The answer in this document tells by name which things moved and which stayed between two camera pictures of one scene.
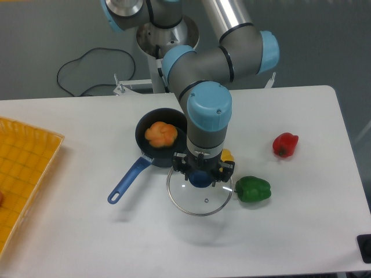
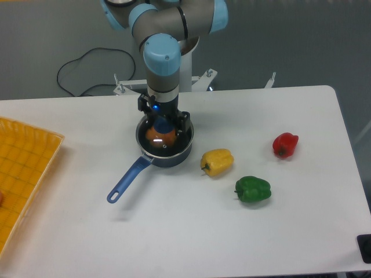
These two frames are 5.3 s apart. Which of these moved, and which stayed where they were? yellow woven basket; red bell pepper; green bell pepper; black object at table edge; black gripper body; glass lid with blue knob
Moved: black gripper body; glass lid with blue knob
Stayed: yellow woven basket; green bell pepper; red bell pepper; black object at table edge
